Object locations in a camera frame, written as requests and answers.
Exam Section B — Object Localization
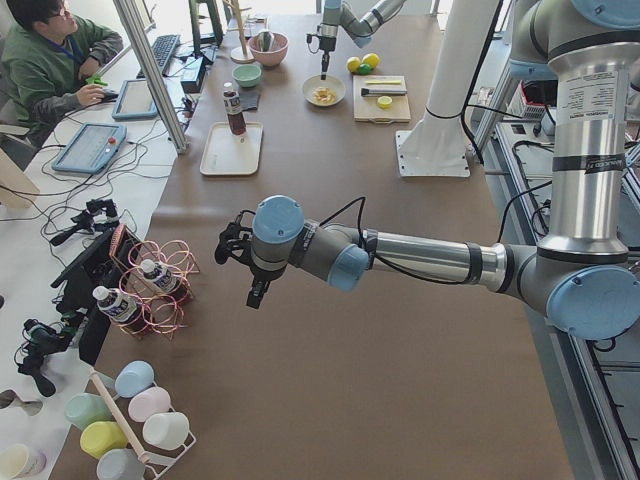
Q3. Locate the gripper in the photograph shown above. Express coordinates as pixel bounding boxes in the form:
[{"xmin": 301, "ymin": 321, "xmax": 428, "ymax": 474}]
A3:
[
  {"xmin": 246, "ymin": 269, "xmax": 272, "ymax": 308},
  {"xmin": 319, "ymin": 36, "xmax": 334, "ymax": 80}
]

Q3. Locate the white round plate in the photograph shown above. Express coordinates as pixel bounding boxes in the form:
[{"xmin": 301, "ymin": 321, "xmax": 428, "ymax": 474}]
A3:
[{"xmin": 302, "ymin": 75, "xmax": 346, "ymax": 107}]

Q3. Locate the braided glazed donut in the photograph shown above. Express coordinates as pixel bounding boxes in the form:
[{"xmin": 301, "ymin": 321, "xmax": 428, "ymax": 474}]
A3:
[{"xmin": 312, "ymin": 87, "xmax": 337, "ymax": 105}]

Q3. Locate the tea bottle on tray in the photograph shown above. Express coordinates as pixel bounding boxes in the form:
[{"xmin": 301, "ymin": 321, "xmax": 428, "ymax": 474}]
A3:
[{"xmin": 223, "ymin": 82, "xmax": 246, "ymax": 136}]

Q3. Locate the cream rabbit tray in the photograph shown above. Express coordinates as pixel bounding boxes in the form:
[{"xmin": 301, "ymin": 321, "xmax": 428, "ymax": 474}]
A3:
[{"xmin": 200, "ymin": 122, "xmax": 263, "ymax": 176}]

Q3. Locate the yellow lemon upper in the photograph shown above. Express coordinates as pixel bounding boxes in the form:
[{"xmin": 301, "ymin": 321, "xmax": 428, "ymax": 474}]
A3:
[{"xmin": 346, "ymin": 56, "xmax": 362, "ymax": 73}]

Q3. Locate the yellow lemon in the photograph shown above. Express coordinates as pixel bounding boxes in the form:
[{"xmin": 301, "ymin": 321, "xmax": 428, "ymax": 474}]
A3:
[
  {"xmin": 346, "ymin": 56, "xmax": 362, "ymax": 73},
  {"xmin": 362, "ymin": 53, "xmax": 380, "ymax": 69}
]

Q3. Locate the green lime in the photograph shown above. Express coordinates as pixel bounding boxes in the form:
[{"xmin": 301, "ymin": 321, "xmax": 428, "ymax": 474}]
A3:
[{"xmin": 357, "ymin": 63, "xmax": 373, "ymax": 75}]

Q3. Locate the yellow lemon lower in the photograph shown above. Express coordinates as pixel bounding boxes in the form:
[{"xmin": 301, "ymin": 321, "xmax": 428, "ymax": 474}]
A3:
[{"xmin": 362, "ymin": 53, "xmax": 380, "ymax": 69}]

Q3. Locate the yellow plastic knife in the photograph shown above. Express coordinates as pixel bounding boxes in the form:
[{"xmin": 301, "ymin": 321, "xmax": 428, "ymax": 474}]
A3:
[{"xmin": 365, "ymin": 79, "xmax": 402, "ymax": 85}]

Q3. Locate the stainless steel muddler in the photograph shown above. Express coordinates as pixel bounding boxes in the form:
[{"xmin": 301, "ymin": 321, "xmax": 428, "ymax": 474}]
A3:
[{"xmin": 360, "ymin": 87, "xmax": 407, "ymax": 97}]

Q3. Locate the pink ice bowl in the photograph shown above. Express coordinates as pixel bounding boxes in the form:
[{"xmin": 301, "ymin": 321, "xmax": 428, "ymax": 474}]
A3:
[{"xmin": 247, "ymin": 32, "xmax": 289, "ymax": 68}]

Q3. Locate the wooden cutting board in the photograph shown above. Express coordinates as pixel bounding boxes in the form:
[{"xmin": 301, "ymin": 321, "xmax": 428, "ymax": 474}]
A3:
[{"xmin": 352, "ymin": 75, "xmax": 411, "ymax": 123}]

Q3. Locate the half lemon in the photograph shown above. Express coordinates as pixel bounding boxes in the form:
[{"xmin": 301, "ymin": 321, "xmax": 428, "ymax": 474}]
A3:
[{"xmin": 376, "ymin": 96, "xmax": 393, "ymax": 110}]

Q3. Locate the green bowl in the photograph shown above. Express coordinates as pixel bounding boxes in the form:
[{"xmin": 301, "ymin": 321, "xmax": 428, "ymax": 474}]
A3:
[{"xmin": 232, "ymin": 64, "xmax": 262, "ymax": 88}]

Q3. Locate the grey folded cloth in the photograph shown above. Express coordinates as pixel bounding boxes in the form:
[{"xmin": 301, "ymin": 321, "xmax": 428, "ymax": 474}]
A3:
[{"xmin": 239, "ymin": 88, "xmax": 261, "ymax": 111}]

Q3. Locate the round wooden stand base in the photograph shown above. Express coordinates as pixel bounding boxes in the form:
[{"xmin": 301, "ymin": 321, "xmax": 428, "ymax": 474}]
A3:
[{"xmin": 230, "ymin": 0, "xmax": 256, "ymax": 65}]

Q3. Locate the tea bottle in rack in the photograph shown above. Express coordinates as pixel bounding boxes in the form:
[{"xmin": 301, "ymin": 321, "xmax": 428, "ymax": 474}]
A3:
[
  {"xmin": 140, "ymin": 259, "xmax": 192, "ymax": 304},
  {"xmin": 92, "ymin": 286, "xmax": 149, "ymax": 336}
]

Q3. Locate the light blue cup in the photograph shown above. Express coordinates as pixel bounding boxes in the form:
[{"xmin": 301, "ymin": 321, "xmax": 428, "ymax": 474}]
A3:
[{"xmin": 115, "ymin": 360, "xmax": 155, "ymax": 398}]

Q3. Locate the pink cup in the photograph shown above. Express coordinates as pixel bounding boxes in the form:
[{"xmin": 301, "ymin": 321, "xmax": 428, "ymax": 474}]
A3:
[{"xmin": 128, "ymin": 386, "xmax": 171, "ymax": 423}]

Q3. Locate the white cup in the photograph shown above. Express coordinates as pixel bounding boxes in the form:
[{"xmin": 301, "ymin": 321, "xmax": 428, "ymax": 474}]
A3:
[{"xmin": 142, "ymin": 411, "xmax": 190, "ymax": 450}]

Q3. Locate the black keyboard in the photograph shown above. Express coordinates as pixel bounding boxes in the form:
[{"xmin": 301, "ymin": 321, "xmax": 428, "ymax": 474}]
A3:
[{"xmin": 151, "ymin": 34, "xmax": 180, "ymax": 76}]

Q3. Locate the white cup rack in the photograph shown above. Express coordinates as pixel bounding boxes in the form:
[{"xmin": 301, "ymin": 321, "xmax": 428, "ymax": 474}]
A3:
[{"xmin": 88, "ymin": 368, "xmax": 197, "ymax": 479}]

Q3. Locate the blue teach pendant far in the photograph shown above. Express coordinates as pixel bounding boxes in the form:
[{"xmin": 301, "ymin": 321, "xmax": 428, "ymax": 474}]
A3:
[{"xmin": 112, "ymin": 79, "xmax": 158, "ymax": 121}]

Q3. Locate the blue teach pendant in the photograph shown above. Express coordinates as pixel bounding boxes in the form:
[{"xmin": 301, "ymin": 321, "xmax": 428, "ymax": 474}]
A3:
[
  {"xmin": 51, "ymin": 123, "xmax": 127, "ymax": 175},
  {"xmin": 112, "ymin": 79, "xmax": 158, "ymax": 121}
]

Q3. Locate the green cup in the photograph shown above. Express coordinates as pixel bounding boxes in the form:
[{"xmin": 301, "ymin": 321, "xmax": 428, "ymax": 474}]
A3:
[{"xmin": 64, "ymin": 393, "xmax": 112, "ymax": 430}]

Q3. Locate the yellow cup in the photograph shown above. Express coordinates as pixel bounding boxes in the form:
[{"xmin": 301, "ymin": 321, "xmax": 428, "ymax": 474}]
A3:
[{"xmin": 80, "ymin": 421, "xmax": 128, "ymax": 459}]

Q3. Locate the grey cup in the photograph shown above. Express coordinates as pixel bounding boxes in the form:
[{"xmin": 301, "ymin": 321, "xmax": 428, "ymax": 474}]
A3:
[{"xmin": 96, "ymin": 449, "xmax": 145, "ymax": 480}]

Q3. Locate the blue teach pendant near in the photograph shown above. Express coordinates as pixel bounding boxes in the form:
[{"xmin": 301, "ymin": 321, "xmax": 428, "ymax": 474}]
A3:
[{"xmin": 51, "ymin": 123, "xmax": 127, "ymax": 175}]

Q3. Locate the person in green jacket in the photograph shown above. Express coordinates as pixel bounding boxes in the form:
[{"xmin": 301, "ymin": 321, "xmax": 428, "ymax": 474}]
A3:
[{"xmin": 1, "ymin": 1, "xmax": 123, "ymax": 147}]

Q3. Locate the paper cup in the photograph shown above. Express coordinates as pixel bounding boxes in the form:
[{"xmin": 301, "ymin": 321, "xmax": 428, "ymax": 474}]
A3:
[{"xmin": 1, "ymin": 443, "xmax": 47, "ymax": 479}]

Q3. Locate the copper wire bottle rack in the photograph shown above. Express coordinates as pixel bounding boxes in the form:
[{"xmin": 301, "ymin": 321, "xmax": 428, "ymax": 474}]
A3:
[{"xmin": 109, "ymin": 225, "xmax": 200, "ymax": 339}]

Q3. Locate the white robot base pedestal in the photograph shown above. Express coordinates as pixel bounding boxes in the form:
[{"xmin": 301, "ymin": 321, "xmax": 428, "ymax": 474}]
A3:
[{"xmin": 396, "ymin": 0, "xmax": 502, "ymax": 178}]

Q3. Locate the aluminium frame post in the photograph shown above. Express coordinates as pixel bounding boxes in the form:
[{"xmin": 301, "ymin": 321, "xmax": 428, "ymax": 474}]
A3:
[{"xmin": 113, "ymin": 0, "xmax": 188, "ymax": 154}]

